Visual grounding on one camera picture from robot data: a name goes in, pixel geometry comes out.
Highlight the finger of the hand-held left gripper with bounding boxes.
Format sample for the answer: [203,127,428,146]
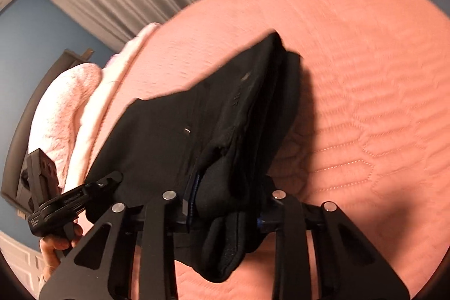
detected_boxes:
[84,171,124,206]

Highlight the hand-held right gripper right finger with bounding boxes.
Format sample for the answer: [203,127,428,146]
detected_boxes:
[256,190,410,300]

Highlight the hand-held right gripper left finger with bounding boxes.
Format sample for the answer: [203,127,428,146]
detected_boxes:
[39,173,202,300]

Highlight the black pants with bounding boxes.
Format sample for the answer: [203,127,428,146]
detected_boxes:
[84,29,303,284]

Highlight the person's left hand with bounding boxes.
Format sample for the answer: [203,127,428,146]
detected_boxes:
[39,231,84,273]

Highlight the grey-brown headboard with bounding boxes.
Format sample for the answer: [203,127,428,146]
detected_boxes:
[2,49,95,206]

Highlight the fluffy pink pillow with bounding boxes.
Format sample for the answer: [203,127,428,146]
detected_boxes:
[28,63,102,188]

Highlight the white panelled door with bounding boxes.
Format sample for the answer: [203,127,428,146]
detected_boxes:
[0,231,48,294]

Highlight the light pink blanket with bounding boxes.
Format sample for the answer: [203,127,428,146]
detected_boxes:
[63,22,162,191]

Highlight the salmon quilted bedspread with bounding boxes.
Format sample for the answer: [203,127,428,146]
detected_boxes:
[75,0,450,300]

